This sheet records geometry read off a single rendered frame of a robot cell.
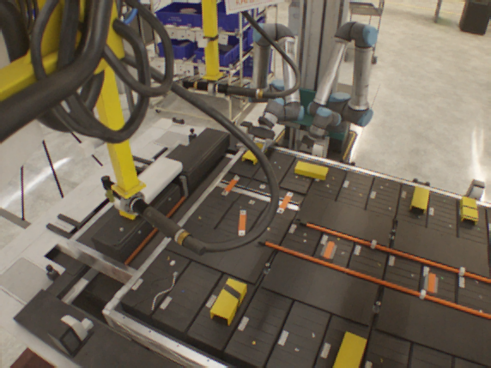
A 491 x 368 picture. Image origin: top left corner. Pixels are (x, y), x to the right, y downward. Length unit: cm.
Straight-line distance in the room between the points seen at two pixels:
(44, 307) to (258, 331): 89
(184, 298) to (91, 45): 103
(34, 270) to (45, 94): 149
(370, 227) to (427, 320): 47
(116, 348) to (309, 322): 71
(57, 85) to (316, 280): 116
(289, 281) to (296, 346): 25
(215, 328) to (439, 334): 77
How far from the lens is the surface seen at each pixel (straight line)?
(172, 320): 130
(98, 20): 49
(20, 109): 40
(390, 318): 137
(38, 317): 164
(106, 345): 147
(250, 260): 142
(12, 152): 61
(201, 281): 138
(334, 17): 275
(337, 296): 136
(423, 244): 164
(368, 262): 150
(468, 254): 171
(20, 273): 189
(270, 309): 131
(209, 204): 166
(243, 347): 124
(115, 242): 143
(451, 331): 143
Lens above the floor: 212
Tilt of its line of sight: 39 degrees down
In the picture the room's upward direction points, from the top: straight up
